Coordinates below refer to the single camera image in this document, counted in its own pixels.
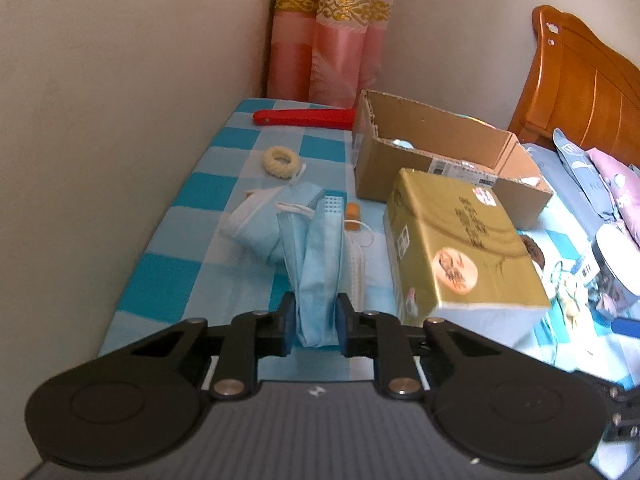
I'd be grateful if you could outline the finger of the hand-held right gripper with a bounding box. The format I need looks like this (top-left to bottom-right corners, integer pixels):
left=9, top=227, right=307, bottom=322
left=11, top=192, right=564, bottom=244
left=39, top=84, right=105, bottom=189
left=611, top=316, right=640, bottom=339
left=570, top=367, right=640, bottom=443

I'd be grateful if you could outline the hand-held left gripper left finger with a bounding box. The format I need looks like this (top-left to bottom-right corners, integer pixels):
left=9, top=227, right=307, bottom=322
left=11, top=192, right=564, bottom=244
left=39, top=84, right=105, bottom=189
left=127, top=291, right=297, bottom=401

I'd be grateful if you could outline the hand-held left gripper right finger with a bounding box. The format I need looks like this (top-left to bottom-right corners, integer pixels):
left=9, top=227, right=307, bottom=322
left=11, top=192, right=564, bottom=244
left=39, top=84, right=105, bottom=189
left=336, top=292, right=506, bottom=402

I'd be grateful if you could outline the white face mask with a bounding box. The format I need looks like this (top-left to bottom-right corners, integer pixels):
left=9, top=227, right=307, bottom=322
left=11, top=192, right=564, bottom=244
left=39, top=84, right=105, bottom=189
left=342, top=217, right=376, bottom=311

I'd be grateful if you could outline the blue face mask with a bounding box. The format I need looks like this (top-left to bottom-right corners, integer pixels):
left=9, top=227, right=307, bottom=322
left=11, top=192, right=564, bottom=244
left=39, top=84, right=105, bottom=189
left=220, top=183, right=321, bottom=263
left=276, top=195, right=346, bottom=348

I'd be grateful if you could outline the brown scrunchie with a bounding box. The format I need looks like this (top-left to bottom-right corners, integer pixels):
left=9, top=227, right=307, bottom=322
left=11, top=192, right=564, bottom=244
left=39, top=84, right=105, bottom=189
left=520, top=234, right=547, bottom=273

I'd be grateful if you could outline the cardboard box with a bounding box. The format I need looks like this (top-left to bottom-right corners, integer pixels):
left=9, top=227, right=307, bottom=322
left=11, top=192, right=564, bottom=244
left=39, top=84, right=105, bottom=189
left=351, top=89, right=553, bottom=228

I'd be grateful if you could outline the cream scrunchie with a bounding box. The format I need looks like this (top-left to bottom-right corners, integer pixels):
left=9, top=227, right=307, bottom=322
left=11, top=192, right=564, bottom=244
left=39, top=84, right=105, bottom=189
left=262, top=146, right=307, bottom=181

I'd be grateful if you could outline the white round container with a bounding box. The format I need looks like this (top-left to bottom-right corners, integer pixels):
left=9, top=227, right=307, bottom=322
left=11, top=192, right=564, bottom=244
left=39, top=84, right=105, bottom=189
left=590, top=222, right=640, bottom=306

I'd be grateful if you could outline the blue checkered tablecloth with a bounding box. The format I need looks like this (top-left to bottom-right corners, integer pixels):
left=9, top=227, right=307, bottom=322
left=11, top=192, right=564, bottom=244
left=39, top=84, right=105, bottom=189
left=97, top=97, right=640, bottom=386

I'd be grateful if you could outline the pink floral pillow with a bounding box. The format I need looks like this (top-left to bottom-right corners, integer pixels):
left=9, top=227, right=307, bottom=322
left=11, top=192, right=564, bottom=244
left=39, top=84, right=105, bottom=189
left=586, top=147, right=640, bottom=251

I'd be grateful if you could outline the gold tissue pack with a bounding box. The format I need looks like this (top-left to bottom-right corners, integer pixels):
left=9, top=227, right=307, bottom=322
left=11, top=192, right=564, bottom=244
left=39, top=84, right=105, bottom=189
left=383, top=167, right=552, bottom=342

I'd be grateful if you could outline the blue patterned pillow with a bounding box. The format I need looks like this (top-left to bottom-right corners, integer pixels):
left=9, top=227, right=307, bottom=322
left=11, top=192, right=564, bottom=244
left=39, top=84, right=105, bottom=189
left=551, top=127, right=621, bottom=221

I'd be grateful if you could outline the wooden headboard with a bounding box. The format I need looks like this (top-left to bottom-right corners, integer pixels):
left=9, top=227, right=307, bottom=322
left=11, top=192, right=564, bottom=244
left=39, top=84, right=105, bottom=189
left=506, top=4, right=640, bottom=166

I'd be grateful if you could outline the pink curtain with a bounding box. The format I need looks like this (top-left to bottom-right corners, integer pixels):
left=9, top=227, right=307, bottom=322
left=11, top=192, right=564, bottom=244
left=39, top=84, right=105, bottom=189
left=265, top=0, right=401, bottom=110

